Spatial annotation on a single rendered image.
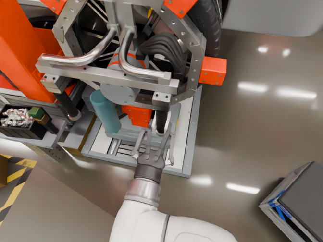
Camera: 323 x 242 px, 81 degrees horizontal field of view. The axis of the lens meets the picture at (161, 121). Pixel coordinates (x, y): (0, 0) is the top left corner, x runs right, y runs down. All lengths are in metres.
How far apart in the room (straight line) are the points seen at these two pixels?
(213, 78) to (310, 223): 0.85
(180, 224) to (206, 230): 0.06
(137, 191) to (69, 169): 1.12
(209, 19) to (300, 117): 1.48
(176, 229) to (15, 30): 0.92
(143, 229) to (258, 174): 1.21
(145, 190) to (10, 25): 0.81
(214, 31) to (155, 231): 0.62
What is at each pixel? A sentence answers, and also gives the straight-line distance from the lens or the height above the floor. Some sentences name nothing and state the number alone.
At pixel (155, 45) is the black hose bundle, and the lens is 0.54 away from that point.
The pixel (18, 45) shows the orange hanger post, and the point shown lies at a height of 0.86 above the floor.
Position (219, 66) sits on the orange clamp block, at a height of 0.88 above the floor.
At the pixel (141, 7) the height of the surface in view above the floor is 0.76.
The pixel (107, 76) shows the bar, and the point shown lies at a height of 0.98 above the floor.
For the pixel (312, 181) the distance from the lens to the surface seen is 1.32.
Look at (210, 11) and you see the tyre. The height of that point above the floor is 1.04.
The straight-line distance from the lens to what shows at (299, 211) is 1.23.
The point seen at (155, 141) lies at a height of 0.17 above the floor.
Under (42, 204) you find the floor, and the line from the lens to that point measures 1.59.
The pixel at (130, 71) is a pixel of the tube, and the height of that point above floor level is 1.01.
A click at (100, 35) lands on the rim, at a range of 0.88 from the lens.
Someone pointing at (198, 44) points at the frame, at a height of 0.98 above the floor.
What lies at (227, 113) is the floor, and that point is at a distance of 1.75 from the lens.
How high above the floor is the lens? 1.36
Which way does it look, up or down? 58 degrees down
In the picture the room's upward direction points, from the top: straight up
